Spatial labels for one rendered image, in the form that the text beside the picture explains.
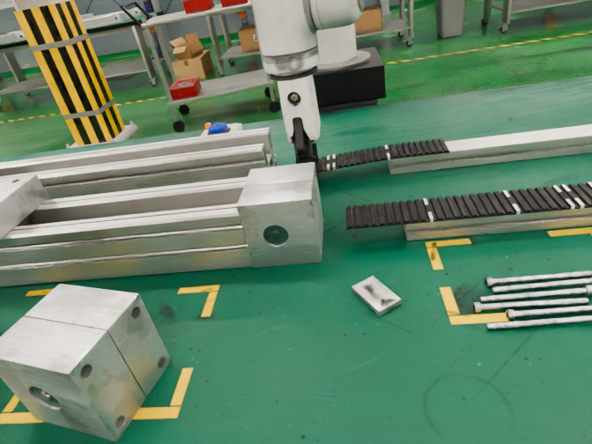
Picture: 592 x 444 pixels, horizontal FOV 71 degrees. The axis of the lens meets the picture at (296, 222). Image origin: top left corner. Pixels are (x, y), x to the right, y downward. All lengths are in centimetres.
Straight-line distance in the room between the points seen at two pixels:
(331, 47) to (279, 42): 49
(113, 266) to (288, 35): 39
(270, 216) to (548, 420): 33
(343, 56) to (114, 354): 90
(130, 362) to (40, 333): 8
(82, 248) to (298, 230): 29
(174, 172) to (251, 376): 41
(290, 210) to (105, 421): 28
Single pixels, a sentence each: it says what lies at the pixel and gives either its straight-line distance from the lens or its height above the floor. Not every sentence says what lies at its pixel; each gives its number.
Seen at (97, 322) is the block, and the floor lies 87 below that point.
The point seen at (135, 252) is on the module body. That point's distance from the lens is 59.
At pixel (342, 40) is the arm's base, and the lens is 111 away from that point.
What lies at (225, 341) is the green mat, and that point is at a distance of 47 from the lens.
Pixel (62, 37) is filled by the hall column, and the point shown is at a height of 88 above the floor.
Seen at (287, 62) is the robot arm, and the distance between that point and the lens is 64.
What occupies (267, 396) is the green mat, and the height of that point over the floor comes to 78.
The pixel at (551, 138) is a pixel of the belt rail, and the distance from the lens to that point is 77.
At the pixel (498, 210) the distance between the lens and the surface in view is 56.
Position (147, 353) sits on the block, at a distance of 44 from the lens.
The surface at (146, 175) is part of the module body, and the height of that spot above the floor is 84.
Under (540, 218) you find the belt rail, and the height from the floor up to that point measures 80.
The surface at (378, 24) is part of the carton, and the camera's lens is 548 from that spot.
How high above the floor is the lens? 111
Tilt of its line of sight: 32 degrees down
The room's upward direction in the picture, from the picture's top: 11 degrees counter-clockwise
